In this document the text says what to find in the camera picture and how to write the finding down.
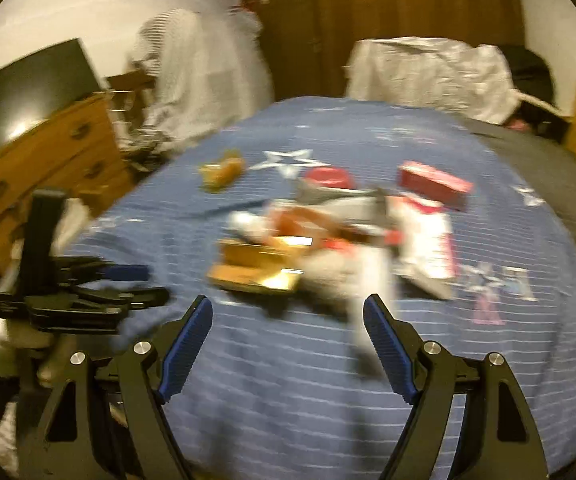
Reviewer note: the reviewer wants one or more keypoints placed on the white plastic sheet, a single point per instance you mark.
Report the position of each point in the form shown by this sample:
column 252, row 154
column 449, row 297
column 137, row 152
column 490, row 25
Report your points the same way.
column 418, row 70

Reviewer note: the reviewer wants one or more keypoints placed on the black cloth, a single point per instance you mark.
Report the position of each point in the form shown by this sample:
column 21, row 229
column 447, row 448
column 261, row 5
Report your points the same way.
column 528, row 70

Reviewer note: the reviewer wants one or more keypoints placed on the torn white red carton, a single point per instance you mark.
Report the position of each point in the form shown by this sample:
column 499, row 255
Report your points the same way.
column 428, row 240

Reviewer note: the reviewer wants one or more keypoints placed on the white tissue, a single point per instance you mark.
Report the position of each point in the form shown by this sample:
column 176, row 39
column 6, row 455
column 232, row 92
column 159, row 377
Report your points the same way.
column 363, row 280

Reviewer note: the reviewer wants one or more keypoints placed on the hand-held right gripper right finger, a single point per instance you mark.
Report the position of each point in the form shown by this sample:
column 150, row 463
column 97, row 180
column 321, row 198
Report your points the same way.
column 388, row 355

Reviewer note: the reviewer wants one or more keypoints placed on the gold foil box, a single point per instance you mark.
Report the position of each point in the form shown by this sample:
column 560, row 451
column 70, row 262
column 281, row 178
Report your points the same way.
column 258, row 265

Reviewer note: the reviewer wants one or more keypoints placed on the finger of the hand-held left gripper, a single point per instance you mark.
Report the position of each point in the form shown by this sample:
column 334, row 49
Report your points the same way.
column 126, row 272
column 137, row 297

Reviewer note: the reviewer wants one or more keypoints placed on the red apple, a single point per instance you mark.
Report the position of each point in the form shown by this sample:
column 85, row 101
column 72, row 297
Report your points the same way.
column 328, row 178

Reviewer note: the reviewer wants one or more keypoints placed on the striped white cloth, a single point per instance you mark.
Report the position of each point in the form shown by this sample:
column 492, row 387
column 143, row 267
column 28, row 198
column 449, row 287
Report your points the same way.
column 177, row 70

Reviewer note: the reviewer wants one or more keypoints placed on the black flat screen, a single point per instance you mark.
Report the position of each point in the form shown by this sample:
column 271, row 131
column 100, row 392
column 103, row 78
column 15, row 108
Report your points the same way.
column 22, row 90

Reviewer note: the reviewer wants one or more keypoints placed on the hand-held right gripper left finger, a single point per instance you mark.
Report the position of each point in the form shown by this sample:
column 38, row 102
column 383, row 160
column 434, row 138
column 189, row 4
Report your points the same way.
column 188, row 345

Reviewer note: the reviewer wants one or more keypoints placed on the wooden dresser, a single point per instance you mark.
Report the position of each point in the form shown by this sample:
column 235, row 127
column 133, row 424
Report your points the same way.
column 42, row 155

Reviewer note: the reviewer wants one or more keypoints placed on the grey blanket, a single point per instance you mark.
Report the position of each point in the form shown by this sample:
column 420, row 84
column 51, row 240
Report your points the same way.
column 543, row 175

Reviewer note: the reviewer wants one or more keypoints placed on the dark wooden wardrobe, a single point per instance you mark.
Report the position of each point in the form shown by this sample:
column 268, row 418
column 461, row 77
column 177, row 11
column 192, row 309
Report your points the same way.
column 368, row 10

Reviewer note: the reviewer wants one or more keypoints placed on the long red box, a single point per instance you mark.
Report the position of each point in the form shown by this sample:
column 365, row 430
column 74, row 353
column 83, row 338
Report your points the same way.
column 433, row 185

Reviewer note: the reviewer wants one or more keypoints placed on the orange snack packet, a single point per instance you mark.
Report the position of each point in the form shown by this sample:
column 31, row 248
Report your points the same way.
column 222, row 170

